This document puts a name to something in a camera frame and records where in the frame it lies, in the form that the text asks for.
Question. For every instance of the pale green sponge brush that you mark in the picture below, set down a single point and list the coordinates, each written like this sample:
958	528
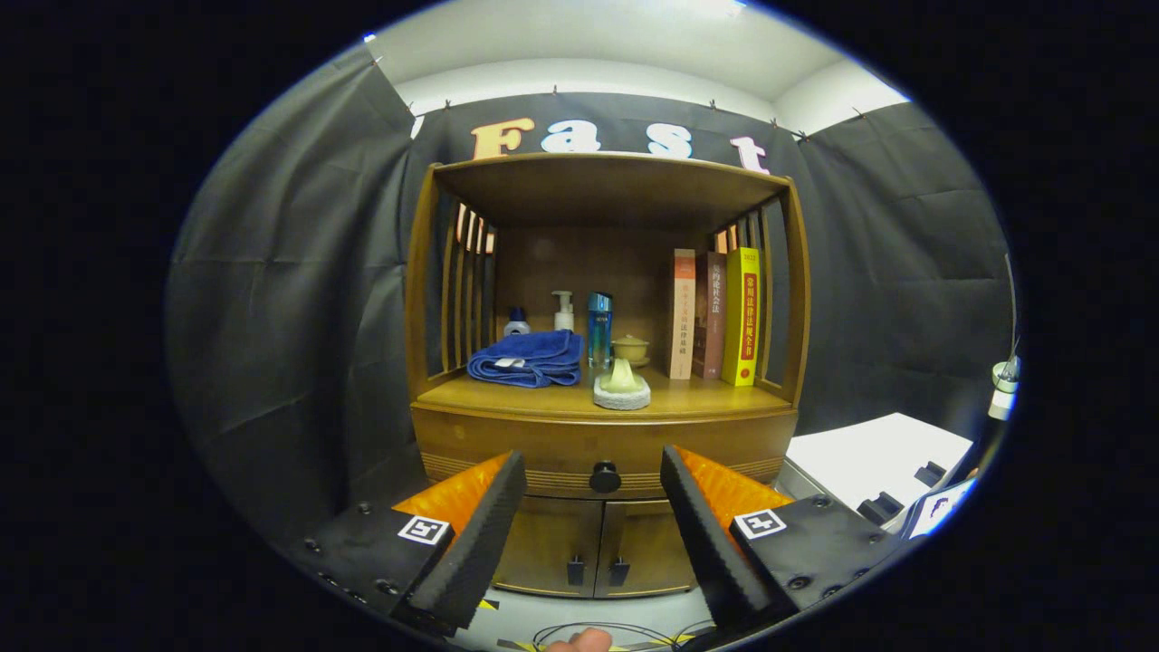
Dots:
622	391

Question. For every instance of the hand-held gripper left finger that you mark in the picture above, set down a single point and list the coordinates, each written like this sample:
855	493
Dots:
480	543

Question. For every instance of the white cup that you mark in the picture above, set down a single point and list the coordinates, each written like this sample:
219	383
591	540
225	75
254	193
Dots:
1005	376

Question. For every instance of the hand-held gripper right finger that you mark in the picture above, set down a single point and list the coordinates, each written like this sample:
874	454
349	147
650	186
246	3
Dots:
706	534

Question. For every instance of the white pump bottle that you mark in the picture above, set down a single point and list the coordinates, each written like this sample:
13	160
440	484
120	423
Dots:
564	317

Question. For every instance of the beige book orange band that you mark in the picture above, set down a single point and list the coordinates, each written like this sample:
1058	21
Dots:
681	317

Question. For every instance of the blue folded towel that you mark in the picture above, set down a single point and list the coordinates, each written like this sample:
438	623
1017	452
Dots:
530	358

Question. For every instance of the wooden cabinet door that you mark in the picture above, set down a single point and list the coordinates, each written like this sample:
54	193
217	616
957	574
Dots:
652	543
543	543

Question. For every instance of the wooden cabinet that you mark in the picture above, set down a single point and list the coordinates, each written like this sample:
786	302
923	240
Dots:
607	190

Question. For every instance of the black drawer knob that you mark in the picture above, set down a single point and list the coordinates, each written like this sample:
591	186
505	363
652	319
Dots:
605	477

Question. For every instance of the yellow book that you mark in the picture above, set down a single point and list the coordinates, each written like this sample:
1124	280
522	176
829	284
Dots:
742	317

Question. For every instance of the beige lidded tea cup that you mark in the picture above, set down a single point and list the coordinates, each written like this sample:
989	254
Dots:
631	347

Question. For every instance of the small white blue-capped bottle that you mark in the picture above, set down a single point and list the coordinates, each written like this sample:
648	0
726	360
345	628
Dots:
517	326

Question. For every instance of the wooden countertop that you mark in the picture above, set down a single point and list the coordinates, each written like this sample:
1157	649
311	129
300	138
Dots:
706	396

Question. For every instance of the brown book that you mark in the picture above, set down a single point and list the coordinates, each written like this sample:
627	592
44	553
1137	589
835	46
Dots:
711	317

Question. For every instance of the wooden drawer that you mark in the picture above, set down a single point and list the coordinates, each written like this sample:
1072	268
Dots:
561	444

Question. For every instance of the tall blue bottle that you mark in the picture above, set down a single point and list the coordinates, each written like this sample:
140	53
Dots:
599	330

